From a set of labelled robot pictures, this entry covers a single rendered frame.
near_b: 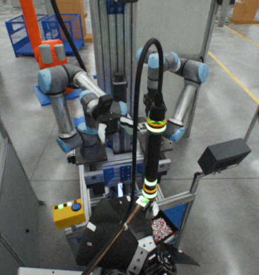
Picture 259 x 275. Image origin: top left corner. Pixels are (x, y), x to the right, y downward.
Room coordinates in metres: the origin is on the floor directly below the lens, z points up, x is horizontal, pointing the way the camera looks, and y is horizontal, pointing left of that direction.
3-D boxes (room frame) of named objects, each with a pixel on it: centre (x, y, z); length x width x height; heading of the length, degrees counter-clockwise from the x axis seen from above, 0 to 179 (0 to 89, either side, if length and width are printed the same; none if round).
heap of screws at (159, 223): (0.64, -0.16, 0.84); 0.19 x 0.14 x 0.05; 123
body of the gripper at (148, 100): (0.99, -0.12, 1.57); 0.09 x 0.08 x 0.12; 19
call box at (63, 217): (0.65, 0.33, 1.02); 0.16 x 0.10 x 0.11; 109
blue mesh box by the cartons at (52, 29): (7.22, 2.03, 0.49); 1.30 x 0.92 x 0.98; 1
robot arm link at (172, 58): (1.07, -0.18, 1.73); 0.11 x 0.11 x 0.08; 49
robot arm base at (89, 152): (1.16, 0.29, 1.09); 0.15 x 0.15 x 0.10
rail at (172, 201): (0.78, -0.04, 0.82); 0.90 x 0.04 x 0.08; 109
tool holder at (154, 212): (0.40, -0.06, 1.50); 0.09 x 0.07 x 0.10; 144
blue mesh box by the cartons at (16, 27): (7.15, 3.05, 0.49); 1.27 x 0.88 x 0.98; 1
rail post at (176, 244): (0.92, -0.44, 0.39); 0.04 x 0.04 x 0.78; 19
